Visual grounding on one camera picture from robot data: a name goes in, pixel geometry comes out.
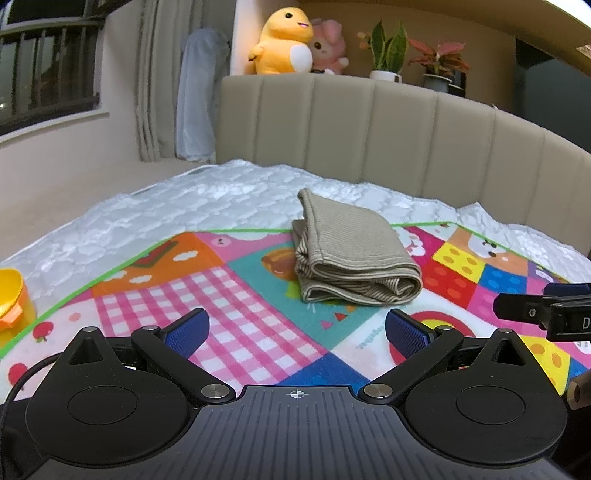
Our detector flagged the white quilted mattress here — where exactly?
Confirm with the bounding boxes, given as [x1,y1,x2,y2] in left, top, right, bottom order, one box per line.
[0,159,591,358]

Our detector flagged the dark panel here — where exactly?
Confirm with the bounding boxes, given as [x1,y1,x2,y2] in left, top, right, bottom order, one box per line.
[515,37,591,153]

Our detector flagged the yellow plastic bowl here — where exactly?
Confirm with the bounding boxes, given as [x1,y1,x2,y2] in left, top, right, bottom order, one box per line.
[0,268,38,349]

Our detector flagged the red-leaf potted plant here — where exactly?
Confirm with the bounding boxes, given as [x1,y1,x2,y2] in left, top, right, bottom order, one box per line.
[407,39,472,93]

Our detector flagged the beige ribbed clothes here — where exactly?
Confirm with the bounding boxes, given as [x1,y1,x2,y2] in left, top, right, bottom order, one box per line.
[291,187,423,306]

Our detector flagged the light blue hanging garment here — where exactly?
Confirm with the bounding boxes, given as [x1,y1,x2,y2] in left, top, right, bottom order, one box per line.
[175,27,232,163]

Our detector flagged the beige curtain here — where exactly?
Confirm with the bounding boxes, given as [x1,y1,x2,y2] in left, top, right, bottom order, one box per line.
[134,0,190,162]

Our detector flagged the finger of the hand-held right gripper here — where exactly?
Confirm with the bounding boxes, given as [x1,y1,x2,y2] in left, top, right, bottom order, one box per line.
[544,282,591,298]
[493,293,552,329]

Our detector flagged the colourful patchwork play mat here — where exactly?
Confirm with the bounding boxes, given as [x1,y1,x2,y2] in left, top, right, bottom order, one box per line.
[0,222,591,398]

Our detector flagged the yellow plush toy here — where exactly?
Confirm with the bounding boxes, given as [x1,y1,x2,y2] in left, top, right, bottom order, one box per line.
[248,7,315,75]

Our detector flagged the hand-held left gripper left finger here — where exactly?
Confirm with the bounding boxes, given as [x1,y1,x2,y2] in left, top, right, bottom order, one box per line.
[65,307,237,408]

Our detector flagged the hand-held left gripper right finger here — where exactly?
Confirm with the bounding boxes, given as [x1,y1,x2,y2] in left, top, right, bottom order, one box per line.
[359,309,529,407]

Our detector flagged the green potted plant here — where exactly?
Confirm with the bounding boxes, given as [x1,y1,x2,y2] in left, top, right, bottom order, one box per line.
[358,18,409,84]

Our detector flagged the dark window railing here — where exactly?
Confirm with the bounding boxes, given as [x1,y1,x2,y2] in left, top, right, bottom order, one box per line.
[0,0,109,134]

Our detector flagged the beige padded headboard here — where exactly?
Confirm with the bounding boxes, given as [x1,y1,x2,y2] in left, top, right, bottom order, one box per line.
[216,74,591,259]

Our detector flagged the black cable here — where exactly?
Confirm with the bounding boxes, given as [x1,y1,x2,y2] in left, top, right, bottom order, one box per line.
[0,353,65,444]

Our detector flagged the pink plush toy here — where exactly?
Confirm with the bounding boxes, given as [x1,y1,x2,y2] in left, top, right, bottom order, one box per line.
[308,18,350,75]

